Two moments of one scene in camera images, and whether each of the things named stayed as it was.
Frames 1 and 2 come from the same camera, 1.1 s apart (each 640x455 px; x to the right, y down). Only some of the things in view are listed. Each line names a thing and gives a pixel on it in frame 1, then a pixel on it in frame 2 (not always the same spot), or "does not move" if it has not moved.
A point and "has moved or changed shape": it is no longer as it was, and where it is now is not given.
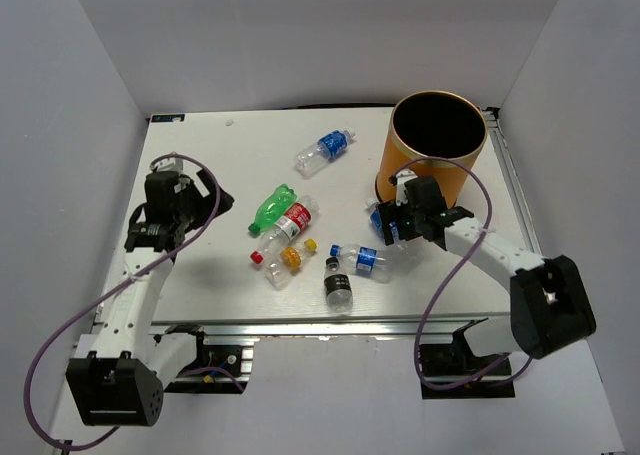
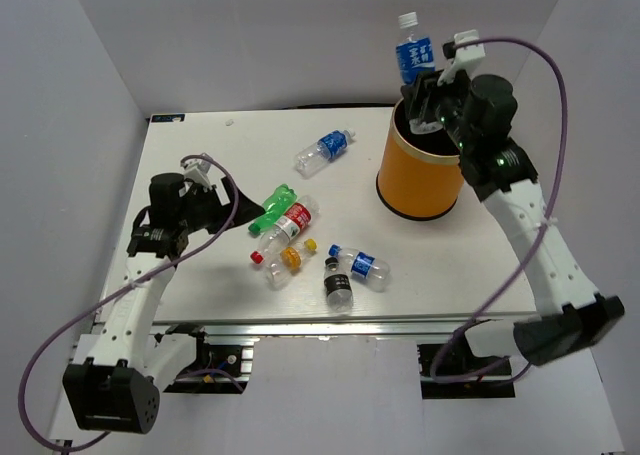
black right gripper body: x=407 y=221 to x=441 y=103
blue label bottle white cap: x=375 y=219 to x=414 y=55
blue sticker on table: x=160 y=118 does not move
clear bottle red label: x=289 y=229 does not move
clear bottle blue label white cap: x=317 y=156 does not move
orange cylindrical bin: x=432 y=123 does not move
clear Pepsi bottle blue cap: x=384 y=264 has moved or changed shape
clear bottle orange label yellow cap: x=287 y=263 does not move
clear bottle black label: x=338 y=287 does not move
